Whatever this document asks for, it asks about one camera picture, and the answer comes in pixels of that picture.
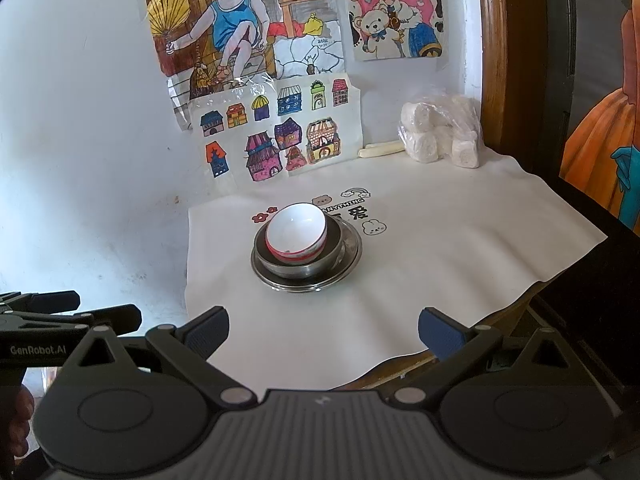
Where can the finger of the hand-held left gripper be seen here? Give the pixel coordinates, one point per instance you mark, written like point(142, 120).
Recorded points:
point(50, 301)
point(115, 317)

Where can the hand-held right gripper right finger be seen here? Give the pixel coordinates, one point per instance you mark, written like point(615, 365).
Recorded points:
point(440, 332)

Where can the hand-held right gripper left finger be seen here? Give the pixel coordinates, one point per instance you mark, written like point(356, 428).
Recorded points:
point(207, 332)

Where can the stainless steel bowl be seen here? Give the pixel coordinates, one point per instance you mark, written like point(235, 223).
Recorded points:
point(300, 271)

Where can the large stainless steel plate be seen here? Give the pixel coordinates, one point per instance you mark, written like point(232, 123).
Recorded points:
point(352, 247)

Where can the person's left hand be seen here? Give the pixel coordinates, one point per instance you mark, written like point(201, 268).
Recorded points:
point(17, 425)

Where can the white printed cloth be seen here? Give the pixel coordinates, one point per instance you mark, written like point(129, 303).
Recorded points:
point(425, 240)

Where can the cream stick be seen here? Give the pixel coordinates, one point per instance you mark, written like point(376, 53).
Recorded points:
point(380, 150)

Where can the plastic bag of white rolls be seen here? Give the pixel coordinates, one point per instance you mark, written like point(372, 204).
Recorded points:
point(425, 135)

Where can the orange dress poster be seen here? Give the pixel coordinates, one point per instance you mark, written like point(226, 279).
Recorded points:
point(600, 150)

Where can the colourful houses drawing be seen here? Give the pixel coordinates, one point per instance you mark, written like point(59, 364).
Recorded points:
point(320, 110)

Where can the boy with fan drawing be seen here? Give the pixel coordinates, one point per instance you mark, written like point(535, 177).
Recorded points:
point(230, 25)

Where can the dark grey door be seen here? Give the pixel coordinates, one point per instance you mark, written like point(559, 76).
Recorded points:
point(590, 60)

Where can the girl with teddy bear drawing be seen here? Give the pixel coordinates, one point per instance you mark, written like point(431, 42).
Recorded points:
point(395, 10)

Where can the curved wooden frame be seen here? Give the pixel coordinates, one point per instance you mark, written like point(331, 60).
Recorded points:
point(500, 60)

